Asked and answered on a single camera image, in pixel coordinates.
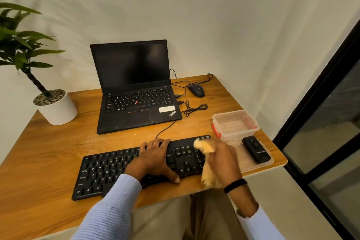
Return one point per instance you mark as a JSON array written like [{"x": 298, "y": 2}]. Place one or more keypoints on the beige trousers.
[{"x": 168, "y": 220}]

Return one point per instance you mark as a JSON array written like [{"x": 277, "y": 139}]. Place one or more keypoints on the person's left middle finger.
[{"x": 158, "y": 143}]

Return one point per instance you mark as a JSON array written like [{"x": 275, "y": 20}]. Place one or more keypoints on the clear plastic container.
[{"x": 236, "y": 124}]

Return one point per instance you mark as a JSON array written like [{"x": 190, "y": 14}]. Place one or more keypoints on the black framed glass door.
[{"x": 323, "y": 79}]

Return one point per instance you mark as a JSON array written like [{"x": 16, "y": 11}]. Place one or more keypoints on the person's left little finger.
[{"x": 143, "y": 147}]

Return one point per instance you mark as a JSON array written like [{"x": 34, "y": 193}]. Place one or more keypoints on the person's right fingers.
[{"x": 205, "y": 156}]

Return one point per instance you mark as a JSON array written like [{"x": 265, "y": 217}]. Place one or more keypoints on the black keyboard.
[{"x": 98, "y": 169}]

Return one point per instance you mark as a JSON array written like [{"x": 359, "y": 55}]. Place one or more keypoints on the person's left hand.
[{"x": 150, "y": 161}]

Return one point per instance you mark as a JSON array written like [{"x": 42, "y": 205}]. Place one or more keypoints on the person's right forearm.
[{"x": 244, "y": 201}]

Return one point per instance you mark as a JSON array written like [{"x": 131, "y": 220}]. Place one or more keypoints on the clear plastic lid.
[{"x": 247, "y": 162}]

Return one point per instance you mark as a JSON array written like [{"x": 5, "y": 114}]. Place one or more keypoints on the black laptop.
[{"x": 135, "y": 65}]

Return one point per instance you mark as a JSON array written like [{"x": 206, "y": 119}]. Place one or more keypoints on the white plant pot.
[{"x": 59, "y": 111}]

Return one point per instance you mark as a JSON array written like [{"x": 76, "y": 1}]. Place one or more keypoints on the person's left forearm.
[{"x": 112, "y": 209}]

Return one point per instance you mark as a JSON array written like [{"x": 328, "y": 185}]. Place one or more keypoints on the black wristband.
[{"x": 235, "y": 185}]

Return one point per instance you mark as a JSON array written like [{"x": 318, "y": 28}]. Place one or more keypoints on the person's right hand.
[{"x": 225, "y": 164}]

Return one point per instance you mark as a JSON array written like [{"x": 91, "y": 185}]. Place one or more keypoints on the small black handheld device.
[{"x": 257, "y": 149}]

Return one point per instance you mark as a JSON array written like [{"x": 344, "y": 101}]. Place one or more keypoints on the green potted plant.
[{"x": 17, "y": 40}]

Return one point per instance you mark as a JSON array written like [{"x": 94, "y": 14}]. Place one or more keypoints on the black computer mouse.
[{"x": 196, "y": 90}]

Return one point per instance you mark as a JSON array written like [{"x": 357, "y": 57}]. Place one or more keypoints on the person's left thumb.
[{"x": 172, "y": 176}]

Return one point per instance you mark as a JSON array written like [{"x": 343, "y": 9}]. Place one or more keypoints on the yellow cleaning cloth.
[{"x": 211, "y": 177}]

